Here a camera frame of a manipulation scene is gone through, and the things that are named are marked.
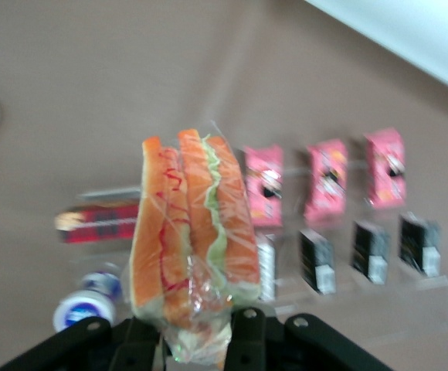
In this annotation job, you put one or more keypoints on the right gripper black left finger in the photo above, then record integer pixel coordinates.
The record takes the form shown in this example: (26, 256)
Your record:
(92, 348)

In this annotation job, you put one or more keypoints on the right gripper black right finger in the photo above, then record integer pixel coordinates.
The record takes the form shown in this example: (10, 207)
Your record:
(286, 348)

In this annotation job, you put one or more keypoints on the triangle sandwich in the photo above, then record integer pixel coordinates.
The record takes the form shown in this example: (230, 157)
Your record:
(162, 232)

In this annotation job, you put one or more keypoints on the blue lid yogurt cup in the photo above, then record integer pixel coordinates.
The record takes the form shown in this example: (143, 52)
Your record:
(81, 309)

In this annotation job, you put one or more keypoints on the small black drink carton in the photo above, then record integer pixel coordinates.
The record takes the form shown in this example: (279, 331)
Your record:
(267, 266)
(365, 247)
(313, 255)
(413, 239)

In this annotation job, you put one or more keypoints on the red tartan cookie box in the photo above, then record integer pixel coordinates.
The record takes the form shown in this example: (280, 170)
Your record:
(100, 224)

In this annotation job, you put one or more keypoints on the clear acrylic tiered stand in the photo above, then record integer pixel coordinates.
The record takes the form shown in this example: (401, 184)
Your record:
(401, 286)

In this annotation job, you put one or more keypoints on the pink snack packet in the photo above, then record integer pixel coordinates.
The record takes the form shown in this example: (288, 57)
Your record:
(326, 181)
(264, 181)
(386, 170)

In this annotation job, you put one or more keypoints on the brown table cover sheet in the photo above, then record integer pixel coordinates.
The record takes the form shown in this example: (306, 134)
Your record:
(92, 77)

